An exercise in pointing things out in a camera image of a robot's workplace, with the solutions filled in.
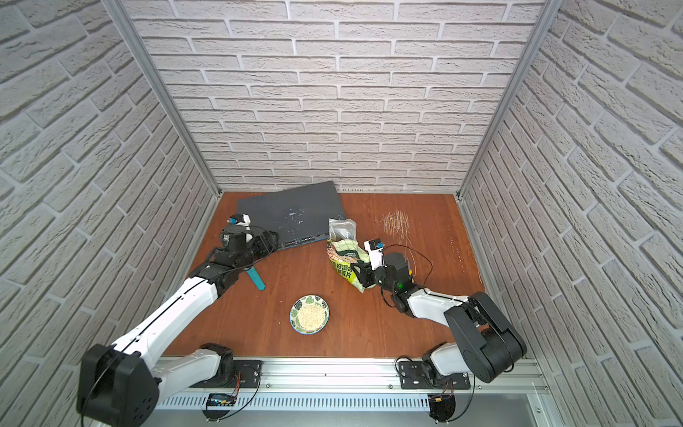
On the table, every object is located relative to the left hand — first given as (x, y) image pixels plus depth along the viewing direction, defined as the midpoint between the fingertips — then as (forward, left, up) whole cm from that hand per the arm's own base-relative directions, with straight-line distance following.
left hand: (267, 231), depth 83 cm
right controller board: (-45, -52, -19) cm, 71 cm away
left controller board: (-43, +10, -22) cm, 49 cm away
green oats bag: (-7, -25, 0) cm, 26 cm away
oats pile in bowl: (-22, -14, -15) cm, 31 cm away
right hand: (-8, -27, -9) cm, 29 cm away
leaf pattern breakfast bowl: (-17, -12, -14) cm, 25 cm away
